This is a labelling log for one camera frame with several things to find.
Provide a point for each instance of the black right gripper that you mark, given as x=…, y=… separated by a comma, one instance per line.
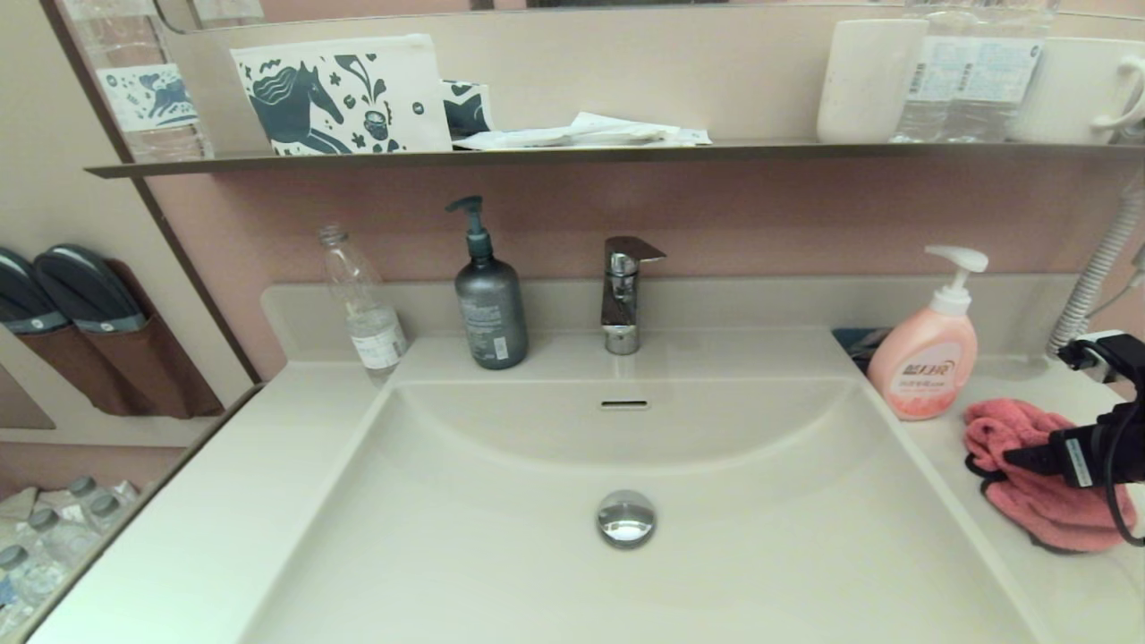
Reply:
x=1096, y=447

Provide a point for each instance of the pink fluffy cloth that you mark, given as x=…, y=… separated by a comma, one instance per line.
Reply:
x=1011, y=429

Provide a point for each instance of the chrome faucet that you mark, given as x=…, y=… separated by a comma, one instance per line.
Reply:
x=620, y=304

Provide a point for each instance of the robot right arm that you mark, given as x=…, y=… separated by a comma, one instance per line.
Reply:
x=1118, y=353

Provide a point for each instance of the white ceramic sink basin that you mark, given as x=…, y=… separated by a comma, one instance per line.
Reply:
x=501, y=572

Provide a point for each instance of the pink pump soap bottle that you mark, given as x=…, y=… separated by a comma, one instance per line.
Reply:
x=926, y=367

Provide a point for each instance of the clear water bottle white label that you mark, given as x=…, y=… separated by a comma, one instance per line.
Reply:
x=1004, y=88
x=923, y=105

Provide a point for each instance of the chrome drain stopper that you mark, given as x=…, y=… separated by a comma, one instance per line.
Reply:
x=626, y=519

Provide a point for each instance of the white plastic packet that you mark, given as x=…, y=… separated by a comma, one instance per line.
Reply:
x=626, y=123
x=537, y=139

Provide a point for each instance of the grey pump soap bottle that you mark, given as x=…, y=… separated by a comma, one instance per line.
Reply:
x=492, y=313

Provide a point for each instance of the small dark patterned pouch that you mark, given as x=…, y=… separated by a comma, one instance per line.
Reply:
x=465, y=109

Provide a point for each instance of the uncapped clear plastic bottle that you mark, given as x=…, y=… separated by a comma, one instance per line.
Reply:
x=371, y=322

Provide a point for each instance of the white horse print pouch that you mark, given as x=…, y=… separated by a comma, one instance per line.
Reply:
x=358, y=97

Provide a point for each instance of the slippers in brown holder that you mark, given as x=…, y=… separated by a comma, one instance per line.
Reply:
x=143, y=376

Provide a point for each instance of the small capped water bottle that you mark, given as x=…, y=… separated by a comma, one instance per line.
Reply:
x=16, y=563
x=107, y=507
x=45, y=523
x=83, y=487

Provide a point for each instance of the clear bottle blue print label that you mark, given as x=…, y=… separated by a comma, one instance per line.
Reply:
x=148, y=97

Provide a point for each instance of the dark grey slipper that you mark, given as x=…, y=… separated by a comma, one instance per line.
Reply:
x=22, y=300
x=85, y=286

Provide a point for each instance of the thin metal wall shelf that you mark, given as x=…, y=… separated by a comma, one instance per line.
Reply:
x=537, y=156

